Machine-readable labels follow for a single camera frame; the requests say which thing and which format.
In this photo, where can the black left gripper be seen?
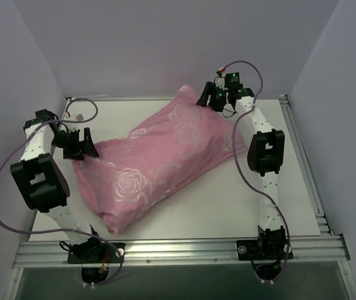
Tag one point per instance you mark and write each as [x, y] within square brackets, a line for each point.
[74, 144]

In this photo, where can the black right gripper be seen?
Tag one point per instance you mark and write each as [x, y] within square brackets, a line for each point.
[211, 97]

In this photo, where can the pink rose-print pillowcase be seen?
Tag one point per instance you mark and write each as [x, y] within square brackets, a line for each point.
[161, 155]

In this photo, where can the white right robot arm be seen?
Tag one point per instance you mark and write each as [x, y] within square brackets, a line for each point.
[265, 157]

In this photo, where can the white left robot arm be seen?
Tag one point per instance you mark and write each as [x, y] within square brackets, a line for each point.
[44, 187]

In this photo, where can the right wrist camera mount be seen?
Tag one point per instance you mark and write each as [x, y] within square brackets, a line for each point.
[229, 81]

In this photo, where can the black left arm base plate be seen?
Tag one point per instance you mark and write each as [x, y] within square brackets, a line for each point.
[93, 253]

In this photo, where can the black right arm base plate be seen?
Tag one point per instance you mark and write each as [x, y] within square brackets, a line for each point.
[259, 250]

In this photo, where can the front aluminium rail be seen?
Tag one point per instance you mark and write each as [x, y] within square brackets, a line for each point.
[48, 254]

